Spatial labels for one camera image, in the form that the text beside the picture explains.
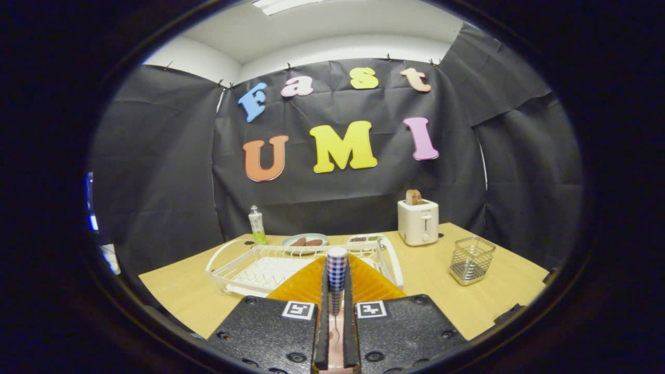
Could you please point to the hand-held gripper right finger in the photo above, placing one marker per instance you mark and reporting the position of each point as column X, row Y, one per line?
column 349, row 332

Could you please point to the brown bread slice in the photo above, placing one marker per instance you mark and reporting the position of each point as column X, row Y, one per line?
column 414, row 197

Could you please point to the pale green plate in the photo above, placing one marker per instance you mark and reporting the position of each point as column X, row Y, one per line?
column 311, row 235

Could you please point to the pink plate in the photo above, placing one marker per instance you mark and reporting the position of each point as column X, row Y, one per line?
column 336, row 356

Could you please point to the white divided seasoning tray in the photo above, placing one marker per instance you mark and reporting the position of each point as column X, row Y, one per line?
column 363, row 244

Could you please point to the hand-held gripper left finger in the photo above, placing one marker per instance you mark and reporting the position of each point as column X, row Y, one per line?
column 324, row 332

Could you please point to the brown meat patty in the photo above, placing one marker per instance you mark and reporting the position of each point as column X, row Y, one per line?
column 314, row 242
column 298, row 242

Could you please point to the white ribbed drip tray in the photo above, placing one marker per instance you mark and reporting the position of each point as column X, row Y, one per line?
column 270, row 270

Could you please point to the green squeeze bottle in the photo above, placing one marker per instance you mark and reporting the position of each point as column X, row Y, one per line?
column 257, row 226

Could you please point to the cream toaster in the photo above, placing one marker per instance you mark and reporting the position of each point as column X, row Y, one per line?
column 418, row 223

